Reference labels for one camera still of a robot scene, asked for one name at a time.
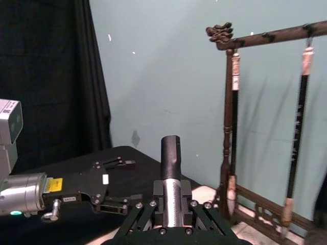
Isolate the black curtain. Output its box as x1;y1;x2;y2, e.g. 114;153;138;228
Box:
0;0;113;177

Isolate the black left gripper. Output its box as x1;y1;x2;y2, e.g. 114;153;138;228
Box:
42;157;144;215

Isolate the dark carved wooden brush rack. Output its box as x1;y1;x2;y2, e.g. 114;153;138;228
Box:
205;21;327;239

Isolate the long black calligraphy brush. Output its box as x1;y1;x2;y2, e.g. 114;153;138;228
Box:
280;45;314;238

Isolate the short black calligraphy brush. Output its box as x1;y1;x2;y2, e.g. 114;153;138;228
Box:
226;51;241;218

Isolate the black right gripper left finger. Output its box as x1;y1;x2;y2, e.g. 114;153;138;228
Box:
120;180;166;232

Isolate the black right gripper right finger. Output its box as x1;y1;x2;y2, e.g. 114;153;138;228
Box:
180;180;232;234

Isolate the black and silver cylindrical handle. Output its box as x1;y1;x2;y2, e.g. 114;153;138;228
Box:
160;135;183;228

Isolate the black table cloth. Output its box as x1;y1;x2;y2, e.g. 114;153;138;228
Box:
0;145;218;245

